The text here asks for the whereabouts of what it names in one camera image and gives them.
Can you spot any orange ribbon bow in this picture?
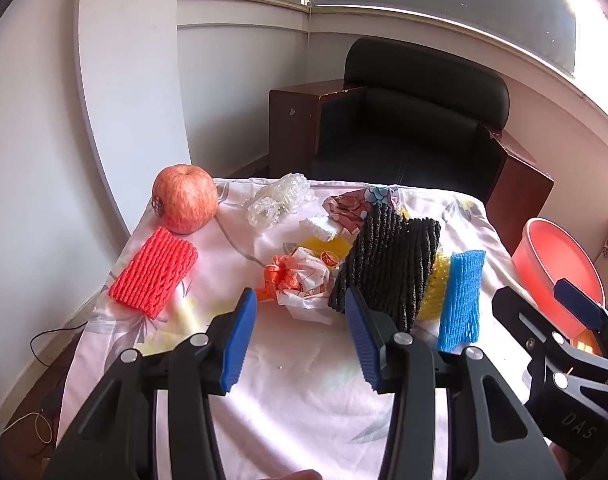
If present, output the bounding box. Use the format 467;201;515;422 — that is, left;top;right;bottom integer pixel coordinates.
256;255;305;303

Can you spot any black floor cable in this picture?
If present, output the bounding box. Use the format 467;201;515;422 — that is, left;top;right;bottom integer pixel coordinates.
30;325;87;368

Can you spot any white foam piece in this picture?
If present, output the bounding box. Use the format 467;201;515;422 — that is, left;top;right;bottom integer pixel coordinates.
304;215;341;242

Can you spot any pink plastic basin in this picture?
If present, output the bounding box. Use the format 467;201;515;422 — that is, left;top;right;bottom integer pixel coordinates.
511;217;606;356

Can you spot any white wrapper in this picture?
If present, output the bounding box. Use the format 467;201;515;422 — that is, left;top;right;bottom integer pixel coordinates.
271;247;342;326

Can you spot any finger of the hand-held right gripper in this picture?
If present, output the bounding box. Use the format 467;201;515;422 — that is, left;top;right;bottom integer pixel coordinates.
554;277;608;363
491;287;608;466

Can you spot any floral white cloth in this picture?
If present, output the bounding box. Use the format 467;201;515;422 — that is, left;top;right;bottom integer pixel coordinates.
56;177;550;480

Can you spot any blue foam fruit net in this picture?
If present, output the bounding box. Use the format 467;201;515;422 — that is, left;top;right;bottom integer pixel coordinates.
436;250;486;353

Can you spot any crumpled colourful wrapper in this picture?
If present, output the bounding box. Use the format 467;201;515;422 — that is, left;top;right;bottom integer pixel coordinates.
322;186;400;233

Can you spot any black foam fruit net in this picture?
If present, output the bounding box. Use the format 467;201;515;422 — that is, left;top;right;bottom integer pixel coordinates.
328;203;412;333
404;217;441;321

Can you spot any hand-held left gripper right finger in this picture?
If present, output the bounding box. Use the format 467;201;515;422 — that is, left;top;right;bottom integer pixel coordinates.
345;287;567;480

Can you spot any clear plastic wrap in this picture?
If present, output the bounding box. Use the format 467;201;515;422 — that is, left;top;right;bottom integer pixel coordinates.
243;172;310;228

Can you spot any white floor cable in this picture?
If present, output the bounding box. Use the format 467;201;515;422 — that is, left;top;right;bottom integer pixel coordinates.
4;410;55;446

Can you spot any yellow foam fruit net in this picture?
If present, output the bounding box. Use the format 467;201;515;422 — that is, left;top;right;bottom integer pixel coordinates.
418;252;452;322
304;236;352;266

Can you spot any red apple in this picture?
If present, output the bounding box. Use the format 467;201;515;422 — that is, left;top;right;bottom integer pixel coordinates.
151;163;219;235

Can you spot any black leather wooden armchair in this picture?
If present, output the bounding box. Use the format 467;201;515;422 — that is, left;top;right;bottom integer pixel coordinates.
269;36;555;256

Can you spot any red foam fruit net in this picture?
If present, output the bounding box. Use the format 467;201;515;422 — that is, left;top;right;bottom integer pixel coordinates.
108;226;200;319

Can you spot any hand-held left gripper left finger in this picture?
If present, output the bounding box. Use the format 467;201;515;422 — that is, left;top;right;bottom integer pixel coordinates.
44;287;258;480

